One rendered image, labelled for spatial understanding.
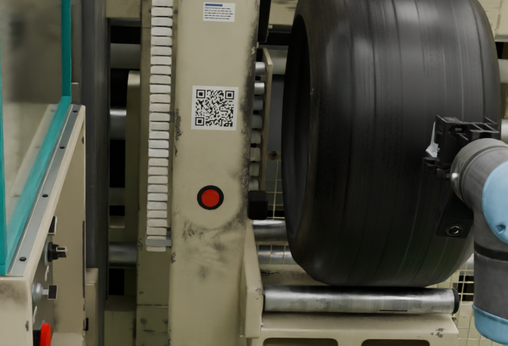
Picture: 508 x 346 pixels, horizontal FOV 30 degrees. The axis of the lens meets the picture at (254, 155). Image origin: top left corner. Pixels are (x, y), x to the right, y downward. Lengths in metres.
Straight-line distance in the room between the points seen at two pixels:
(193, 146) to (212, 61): 0.15
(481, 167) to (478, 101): 0.34
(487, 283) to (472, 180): 0.12
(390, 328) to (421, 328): 0.05
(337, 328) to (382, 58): 0.48
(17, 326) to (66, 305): 0.60
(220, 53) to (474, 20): 0.40
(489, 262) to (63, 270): 0.67
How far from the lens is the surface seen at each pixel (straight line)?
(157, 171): 1.61
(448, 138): 1.28
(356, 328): 1.65
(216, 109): 1.57
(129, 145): 2.38
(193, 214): 1.63
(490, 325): 1.15
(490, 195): 1.08
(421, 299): 1.67
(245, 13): 1.53
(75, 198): 1.43
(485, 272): 1.13
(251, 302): 1.58
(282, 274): 1.94
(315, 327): 1.64
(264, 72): 1.97
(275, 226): 1.88
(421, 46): 1.46
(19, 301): 0.91
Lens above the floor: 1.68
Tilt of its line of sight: 20 degrees down
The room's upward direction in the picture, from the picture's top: 4 degrees clockwise
